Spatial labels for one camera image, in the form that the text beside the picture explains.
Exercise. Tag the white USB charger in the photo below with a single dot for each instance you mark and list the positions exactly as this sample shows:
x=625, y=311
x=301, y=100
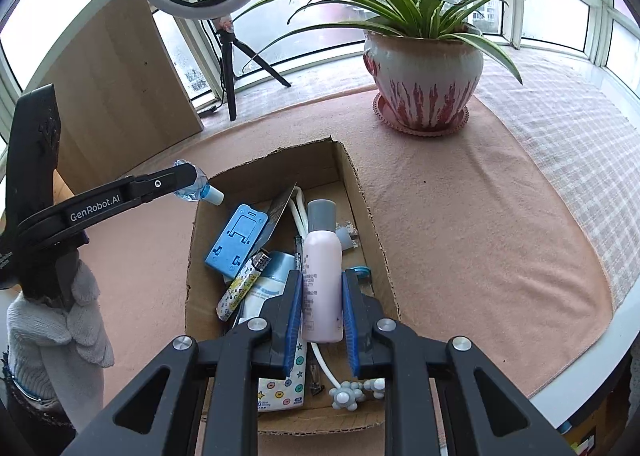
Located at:
x=344, y=237

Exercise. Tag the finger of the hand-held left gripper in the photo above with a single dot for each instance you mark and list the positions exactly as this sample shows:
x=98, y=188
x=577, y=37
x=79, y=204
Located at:
x=125, y=193

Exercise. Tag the black packet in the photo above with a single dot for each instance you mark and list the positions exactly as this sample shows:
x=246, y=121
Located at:
x=277, y=218

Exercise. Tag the cardboard box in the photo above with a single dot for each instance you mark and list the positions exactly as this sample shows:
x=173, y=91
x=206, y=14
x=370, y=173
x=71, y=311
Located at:
x=320, y=166

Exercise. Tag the person's left forearm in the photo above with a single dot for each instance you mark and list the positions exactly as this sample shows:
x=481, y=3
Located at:
x=70, y=391

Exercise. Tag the blue plastic clip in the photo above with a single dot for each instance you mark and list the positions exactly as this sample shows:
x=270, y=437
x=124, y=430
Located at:
x=361, y=270

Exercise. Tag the light wooden board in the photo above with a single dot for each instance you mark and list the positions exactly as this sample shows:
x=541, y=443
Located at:
x=125, y=86

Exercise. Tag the black tripod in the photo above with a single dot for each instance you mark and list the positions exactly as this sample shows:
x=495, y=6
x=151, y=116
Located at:
x=229, y=81

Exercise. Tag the silver nail clipper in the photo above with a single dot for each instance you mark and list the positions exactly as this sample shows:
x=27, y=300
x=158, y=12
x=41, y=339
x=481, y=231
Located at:
x=316, y=381

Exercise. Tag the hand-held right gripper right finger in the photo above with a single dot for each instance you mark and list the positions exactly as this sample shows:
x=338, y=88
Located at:
x=350, y=323

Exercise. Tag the pink bottle with grey cap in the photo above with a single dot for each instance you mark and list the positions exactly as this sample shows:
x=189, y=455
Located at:
x=322, y=276

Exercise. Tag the potted spider plant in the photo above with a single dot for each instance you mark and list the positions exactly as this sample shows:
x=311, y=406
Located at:
x=425, y=81

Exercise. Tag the pink plant saucer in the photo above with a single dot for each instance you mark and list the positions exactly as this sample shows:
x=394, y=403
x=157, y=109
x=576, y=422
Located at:
x=425, y=131

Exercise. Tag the blue folding phone stand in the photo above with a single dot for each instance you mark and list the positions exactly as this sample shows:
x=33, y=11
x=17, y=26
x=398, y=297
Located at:
x=235, y=241

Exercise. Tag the pink blanket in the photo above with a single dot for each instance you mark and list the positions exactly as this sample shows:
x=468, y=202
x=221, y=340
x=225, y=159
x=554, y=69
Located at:
x=475, y=236

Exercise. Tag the light blue white packet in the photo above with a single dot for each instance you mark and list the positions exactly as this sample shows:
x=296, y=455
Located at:
x=272, y=281

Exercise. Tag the small blue clear bottle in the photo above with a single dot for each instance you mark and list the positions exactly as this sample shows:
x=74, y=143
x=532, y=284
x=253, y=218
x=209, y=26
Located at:
x=195, y=194

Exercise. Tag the person's left hand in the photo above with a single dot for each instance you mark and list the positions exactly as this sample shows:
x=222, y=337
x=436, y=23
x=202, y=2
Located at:
x=60, y=321

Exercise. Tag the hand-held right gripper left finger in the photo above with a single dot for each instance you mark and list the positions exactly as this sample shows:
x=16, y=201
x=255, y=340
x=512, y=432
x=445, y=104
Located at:
x=292, y=323

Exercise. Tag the clear pen with black grip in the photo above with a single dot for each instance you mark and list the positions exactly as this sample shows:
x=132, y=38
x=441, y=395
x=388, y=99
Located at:
x=299, y=256

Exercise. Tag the white grey ball massager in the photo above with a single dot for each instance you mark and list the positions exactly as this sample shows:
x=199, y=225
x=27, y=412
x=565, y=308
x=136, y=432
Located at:
x=345, y=396

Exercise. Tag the printed tissue pack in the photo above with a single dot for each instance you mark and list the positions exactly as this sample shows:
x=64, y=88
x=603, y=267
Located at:
x=280, y=393

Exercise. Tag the patterned white lighter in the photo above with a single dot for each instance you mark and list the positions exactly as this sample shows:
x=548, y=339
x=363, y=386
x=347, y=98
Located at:
x=240, y=291

